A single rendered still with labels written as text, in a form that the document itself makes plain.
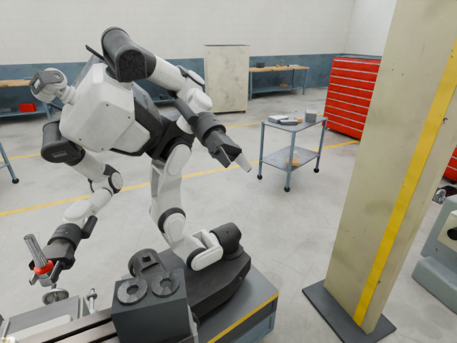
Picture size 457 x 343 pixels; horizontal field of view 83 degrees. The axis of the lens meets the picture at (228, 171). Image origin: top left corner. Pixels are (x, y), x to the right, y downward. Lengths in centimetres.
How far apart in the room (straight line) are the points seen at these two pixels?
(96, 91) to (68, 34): 723
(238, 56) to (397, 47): 531
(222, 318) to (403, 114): 142
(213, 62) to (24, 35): 447
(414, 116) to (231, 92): 552
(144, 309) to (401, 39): 151
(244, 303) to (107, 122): 126
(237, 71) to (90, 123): 584
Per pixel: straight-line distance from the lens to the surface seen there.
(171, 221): 125
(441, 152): 145
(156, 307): 90
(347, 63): 553
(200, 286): 158
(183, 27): 843
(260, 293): 176
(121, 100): 94
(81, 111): 97
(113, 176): 125
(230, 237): 161
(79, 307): 152
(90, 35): 813
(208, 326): 164
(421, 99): 147
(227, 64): 655
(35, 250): 91
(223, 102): 667
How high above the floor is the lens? 181
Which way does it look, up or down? 28 degrees down
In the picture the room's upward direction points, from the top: straight up
